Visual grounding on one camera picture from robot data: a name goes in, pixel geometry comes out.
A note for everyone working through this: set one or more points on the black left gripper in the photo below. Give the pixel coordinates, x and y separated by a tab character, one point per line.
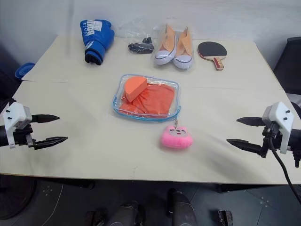
22	136

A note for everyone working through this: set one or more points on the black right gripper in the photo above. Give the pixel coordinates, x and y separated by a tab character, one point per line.
274	139

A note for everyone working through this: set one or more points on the clear pouch with orange cloth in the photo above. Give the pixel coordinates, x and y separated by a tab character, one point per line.
116	103

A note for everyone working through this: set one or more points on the orange cloth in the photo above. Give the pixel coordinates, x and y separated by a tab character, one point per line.
157	101

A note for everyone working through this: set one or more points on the black item in plastic bag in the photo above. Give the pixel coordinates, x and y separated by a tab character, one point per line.
131	28

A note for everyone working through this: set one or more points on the blue round container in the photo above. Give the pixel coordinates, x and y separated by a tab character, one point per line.
23	70

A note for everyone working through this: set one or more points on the dark round floor base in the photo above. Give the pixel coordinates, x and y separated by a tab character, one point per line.
16	197

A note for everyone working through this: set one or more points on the black chair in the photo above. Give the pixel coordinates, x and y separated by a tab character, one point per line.
288	63

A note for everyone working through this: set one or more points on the table tennis paddle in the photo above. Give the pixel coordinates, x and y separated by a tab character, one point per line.
211	50

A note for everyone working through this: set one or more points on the orange foam wedge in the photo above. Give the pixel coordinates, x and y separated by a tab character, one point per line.
134	88

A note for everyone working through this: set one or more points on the dark rounded shape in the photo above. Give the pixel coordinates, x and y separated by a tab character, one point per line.
182	207
128	214

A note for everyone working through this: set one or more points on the blue boxing glove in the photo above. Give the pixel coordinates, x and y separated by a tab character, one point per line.
95	40

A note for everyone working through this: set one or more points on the orange white canvas shoe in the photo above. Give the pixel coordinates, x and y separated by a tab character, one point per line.
184	54
165	51

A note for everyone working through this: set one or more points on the black fabric item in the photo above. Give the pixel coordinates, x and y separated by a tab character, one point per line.
141	48

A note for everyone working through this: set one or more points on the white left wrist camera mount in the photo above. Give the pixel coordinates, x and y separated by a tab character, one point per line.
16	115

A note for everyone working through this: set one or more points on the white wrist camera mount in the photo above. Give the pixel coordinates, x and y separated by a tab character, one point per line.
16	115
281	116

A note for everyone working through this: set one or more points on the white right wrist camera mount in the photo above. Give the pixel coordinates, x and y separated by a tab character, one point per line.
281	116

